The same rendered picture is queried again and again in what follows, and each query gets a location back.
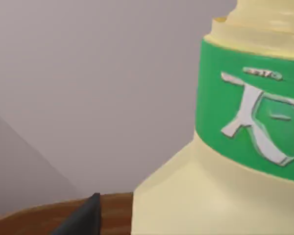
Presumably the round wooden coaster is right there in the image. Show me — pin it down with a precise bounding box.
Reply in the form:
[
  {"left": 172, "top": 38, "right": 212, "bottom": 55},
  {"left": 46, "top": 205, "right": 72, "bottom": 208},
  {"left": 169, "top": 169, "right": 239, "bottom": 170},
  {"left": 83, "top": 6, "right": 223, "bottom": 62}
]
[{"left": 0, "top": 192, "right": 134, "bottom": 235}]

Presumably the cream bottle with green label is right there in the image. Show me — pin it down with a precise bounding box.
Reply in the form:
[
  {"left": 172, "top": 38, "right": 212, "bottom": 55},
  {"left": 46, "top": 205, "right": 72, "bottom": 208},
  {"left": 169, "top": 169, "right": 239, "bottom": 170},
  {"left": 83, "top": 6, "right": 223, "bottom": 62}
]
[{"left": 130, "top": 0, "right": 294, "bottom": 235}]

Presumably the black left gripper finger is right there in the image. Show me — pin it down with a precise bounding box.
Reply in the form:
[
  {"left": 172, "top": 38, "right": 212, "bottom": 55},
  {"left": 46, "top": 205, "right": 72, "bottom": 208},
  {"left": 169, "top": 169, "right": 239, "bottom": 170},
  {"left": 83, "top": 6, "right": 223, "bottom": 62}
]
[{"left": 50, "top": 192, "right": 101, "bottom": 235}]

